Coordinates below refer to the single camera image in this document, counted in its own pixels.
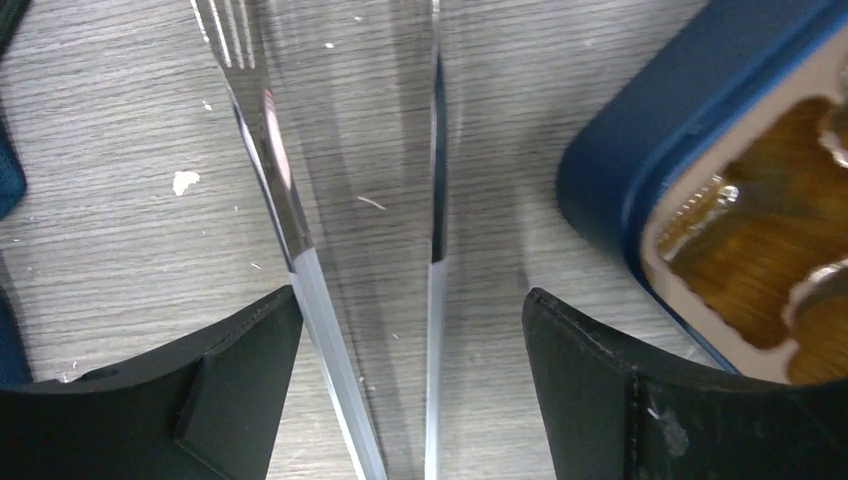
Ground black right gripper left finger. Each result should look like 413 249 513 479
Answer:
1 286 303 479

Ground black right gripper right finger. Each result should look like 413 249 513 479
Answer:
522 288 847 479

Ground clear plastic metal tongs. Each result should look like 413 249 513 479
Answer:
192 1 448 479

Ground blue chocolate tin box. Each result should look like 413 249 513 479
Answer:
556 1 847 385

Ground dark blue cloth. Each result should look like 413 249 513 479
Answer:
1 0 32 387

